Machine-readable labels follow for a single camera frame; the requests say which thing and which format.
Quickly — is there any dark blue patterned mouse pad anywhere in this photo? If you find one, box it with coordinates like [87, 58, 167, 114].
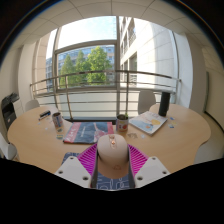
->
[61, 152, 130, 191]

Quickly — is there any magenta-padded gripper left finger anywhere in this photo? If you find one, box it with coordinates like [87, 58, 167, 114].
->
[54, 143, 99, 190]

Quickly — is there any red and blue magazine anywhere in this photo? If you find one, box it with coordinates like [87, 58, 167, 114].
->
[62, 121, 115, 145]

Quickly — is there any white pot with small plant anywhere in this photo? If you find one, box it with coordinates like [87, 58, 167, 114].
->
[115, 113, 130, 132]

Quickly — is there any black and white printer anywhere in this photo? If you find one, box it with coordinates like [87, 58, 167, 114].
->
[0, 92, 24, 131]

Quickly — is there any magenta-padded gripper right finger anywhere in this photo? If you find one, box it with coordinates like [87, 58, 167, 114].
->
[127, 143, 172, 190]

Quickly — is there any printed metal can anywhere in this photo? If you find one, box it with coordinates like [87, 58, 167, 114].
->
[51, 111, 64, 130]

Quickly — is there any black cylindrical speaker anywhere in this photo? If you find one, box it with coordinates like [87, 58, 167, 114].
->
[158, 91, 172, 117]

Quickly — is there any beige computer mouse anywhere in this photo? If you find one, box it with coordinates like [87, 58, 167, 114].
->
[96, 133, 130, 180]

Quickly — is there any black and blue stapler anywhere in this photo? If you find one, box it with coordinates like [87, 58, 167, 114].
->
[38, 110, 52, 121]

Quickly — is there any light blue open booklet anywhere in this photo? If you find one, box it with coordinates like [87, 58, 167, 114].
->
[128, 110, 168, 136]

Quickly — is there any metal balcony railing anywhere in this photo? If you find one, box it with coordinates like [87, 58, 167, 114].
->
[29, 69, 182, 121]

